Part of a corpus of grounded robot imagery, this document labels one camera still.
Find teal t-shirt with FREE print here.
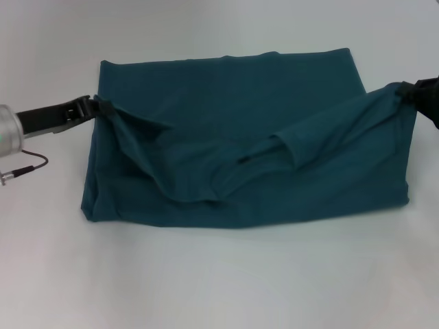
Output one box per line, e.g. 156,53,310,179
79,47,420,231

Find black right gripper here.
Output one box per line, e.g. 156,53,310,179
396,75,439,132

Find thin left arm cable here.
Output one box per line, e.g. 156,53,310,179
0,148,49,186

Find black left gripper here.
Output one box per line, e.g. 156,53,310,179
14,95,115,141

